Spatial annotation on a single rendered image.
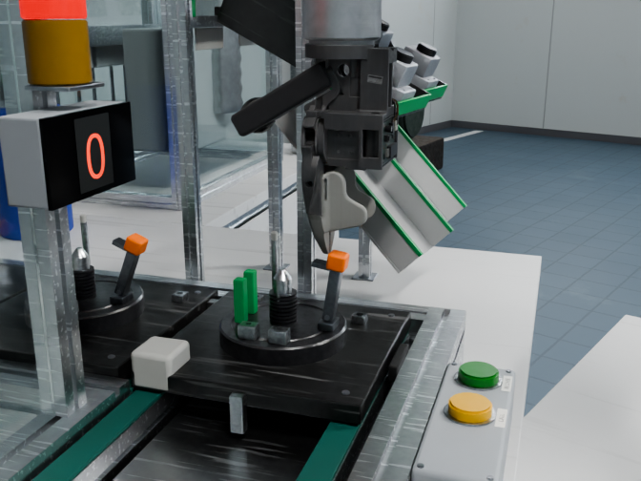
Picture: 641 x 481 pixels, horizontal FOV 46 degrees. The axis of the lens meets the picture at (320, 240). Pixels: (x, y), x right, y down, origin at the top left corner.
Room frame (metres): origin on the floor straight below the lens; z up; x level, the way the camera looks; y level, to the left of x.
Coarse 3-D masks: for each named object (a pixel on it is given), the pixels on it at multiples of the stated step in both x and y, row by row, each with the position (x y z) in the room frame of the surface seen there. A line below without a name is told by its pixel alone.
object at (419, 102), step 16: (224, 0) 1.05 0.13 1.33; (240, 0) 1.04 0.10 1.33; (256, 0) 1.03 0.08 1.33; (272, 0) 1.01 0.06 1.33; (288, 0) 1.00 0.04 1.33; (224, 16) 1.05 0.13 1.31; (240, 16) 1.04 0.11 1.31; (256, 16) 1.03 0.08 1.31; (272, 16) 1.01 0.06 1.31; (288, 16) 1.00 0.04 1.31; (240, 32) 1.04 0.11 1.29; (256, 32) 1.03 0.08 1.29; (272, 32) 1.01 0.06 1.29; (288, 32) 1.00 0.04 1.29; (272, 48) 1.01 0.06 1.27; (288, 48) 1.00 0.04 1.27; (416, 96) 1.05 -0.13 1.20; (400, 112) 0.96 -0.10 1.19
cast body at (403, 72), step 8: (400, 48) 0.99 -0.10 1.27; (400, 56) 0.97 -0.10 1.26; (408, 56) 0.97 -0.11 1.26; (400, 64) 0.96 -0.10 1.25; (408, 64) 0.97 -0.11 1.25; (416, 64) 0.99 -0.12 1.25; (400, 72) 0.96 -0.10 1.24; (408, 72) 0.97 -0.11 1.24; (400, 80) 0.96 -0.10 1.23; (408, 80) 0.99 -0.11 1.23; (392, 88) 0.96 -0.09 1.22; (400, 88) 0.97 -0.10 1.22; (408, 88) 0.99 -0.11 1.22; (392, 96) 0.96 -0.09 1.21; (400, 96) 0.96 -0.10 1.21; (408, 96) 0.98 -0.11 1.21
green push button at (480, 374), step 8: (464, 368) 0.69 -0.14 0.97; (472, 368) 0.69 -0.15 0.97; (480, 368) 0.69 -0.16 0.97; (488, 368) 0.69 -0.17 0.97; (496, 368) 0.69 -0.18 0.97; (464, 376) 0.68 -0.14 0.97; (472, 376) 0.67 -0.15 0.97; (480, 376) 0.67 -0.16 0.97; (488, 376) 0.67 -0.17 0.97; (496, 376) 0.67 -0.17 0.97; (472, 384) 0.67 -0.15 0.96; (480, 384) 0.67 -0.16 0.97; (488, 384) 0.67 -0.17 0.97
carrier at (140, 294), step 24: (72, 264) 0.84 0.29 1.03; (96, 288) 0.87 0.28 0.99; (144, 288) 0.92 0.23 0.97; (168, 288) 0.92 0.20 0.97; (192, 288) 0.92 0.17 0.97; (96, 312) 0.79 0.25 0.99; (120, 312) 0.80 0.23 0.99; (144, 312) 0.84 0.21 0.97; (168, 312) 0.84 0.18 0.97; (192, 312) 0.85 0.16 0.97; (96, 336) 0.77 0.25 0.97; (120, 336) 0.77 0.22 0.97; (144, 336) 0.77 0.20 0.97; (168, 336) 0.79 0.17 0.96; (96, 360) 0.71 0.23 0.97; (120, 360) 0.71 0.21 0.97
